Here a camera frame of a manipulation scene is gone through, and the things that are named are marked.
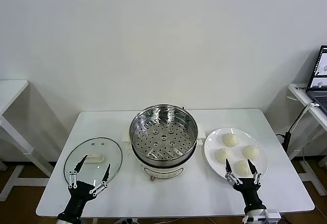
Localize perforated steel steamer basket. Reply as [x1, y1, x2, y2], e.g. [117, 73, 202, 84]
[129, 103, 199, 160]

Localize stainless steel steamer pot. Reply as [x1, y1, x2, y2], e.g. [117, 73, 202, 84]
[122, 103, 206, 183]

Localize white steamed baozi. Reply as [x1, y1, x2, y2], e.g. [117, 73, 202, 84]
[233, 159, 255, 177]
[241, 144, 261, 160]
[213, 148, 233, 164]
[221, 133, 242, 148]

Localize white round plate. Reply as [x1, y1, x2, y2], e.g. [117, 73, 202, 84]
[203, 127, 269, 185]

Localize grey open laptop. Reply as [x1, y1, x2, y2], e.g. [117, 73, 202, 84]
[305, 45, 327, 114]

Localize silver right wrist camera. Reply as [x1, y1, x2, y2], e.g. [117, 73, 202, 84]
[255, 208, 281, 222]

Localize white laptop charger cable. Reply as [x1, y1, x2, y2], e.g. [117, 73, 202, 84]
[290, 102, 320, 135]

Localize black power strip with cable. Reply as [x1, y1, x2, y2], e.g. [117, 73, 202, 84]
[275, 131, 292, 158]

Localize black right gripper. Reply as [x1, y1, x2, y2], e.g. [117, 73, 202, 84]
[224, 159, 267, 213]

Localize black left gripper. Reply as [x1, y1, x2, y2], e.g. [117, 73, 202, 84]
[57, 153, 111, 220]

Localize glass lid with cream handle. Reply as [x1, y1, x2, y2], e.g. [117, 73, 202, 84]
[63, 136, 123, 187]

